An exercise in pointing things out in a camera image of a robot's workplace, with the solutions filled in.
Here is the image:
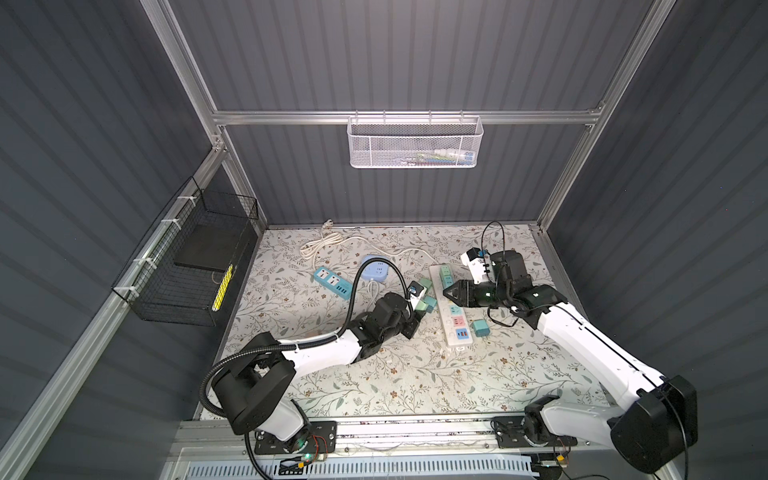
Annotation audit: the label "teal small power strip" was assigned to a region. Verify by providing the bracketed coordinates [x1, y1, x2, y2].
[313, 267, 353, 301]

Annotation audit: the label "pens in white basket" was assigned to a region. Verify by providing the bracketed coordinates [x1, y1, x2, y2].
[398, 149, 477, 168]

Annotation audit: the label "white power strip cable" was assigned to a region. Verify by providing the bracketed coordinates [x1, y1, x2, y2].
[298, 218, 444, 269]

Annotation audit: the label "white vented cover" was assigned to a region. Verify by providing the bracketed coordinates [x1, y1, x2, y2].
[179, 455, 538, 480]

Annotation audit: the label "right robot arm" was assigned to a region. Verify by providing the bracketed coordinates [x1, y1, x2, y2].
[443, 248, 698, 474]

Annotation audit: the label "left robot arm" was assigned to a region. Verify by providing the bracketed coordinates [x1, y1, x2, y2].
[210, 292, 419, 451]

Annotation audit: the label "black wire basket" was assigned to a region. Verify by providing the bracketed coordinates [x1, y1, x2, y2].
[112, 179, 260, 327]

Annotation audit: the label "black flat pad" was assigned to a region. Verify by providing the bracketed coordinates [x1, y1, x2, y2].
[174, 224, 240, 273]

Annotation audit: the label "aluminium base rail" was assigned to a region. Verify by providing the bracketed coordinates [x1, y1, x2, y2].
[166, 413, 620, 463]

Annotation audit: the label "white wire basket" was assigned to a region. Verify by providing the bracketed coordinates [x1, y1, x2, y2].
[346, 115, 484, 169]

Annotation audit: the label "long white power strip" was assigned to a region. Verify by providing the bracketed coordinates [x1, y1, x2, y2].
[429, 265, 473, 348]

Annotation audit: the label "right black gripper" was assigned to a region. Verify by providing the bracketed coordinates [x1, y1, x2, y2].
[442, 278, 508, 309]

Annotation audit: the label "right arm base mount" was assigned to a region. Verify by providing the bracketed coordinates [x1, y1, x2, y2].
[490, 414, 578, 450]

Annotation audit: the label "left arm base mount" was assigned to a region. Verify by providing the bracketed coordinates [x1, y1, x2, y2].
[252, 421, 338, 456]

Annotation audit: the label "yellow marker pen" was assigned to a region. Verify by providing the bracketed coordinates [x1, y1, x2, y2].
[211, 264, 235, 312]

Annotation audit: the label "blue square power socket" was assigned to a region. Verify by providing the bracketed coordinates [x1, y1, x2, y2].
[361, 254, 390, 284]

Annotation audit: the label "black corrugated cable hose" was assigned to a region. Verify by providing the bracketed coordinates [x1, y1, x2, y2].
[199, 257, 415, 480]

